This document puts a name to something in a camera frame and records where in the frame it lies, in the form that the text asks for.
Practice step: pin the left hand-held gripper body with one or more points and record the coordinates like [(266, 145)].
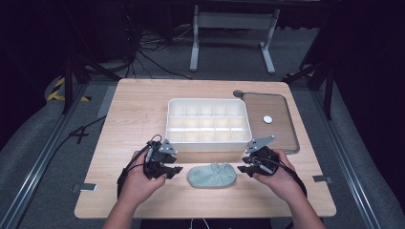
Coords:
[(154, 156)]

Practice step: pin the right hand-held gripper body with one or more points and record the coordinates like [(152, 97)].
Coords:
[(266, 156)]

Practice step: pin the light green sock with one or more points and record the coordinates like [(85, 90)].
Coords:
[(211, 175)]

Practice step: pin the white compartment storage box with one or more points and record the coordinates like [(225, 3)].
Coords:
[(207, 124)]

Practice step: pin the person's right hand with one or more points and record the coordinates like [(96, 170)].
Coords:
[(280, 184)]

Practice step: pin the person's left hand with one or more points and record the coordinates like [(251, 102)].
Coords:
[(138, 186)]

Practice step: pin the white round disc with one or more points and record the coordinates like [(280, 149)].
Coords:
[(267, 119)]

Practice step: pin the grey round knob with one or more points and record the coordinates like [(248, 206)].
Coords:
[(237, 93)]

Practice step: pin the black metal stand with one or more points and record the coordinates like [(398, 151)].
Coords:
[(318, 79), (79, 73)]

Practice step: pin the yellow and black floor tape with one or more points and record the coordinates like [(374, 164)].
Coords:
[(59, 92)]

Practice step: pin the grey metal table bracket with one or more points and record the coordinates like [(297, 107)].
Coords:
[(322, 179), (85, 187)]

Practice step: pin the aluminium floor rail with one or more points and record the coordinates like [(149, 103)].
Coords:
[(38, 159), (347, 165)]

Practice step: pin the white metal table frame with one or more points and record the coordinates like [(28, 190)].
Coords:
[(232, 35)]

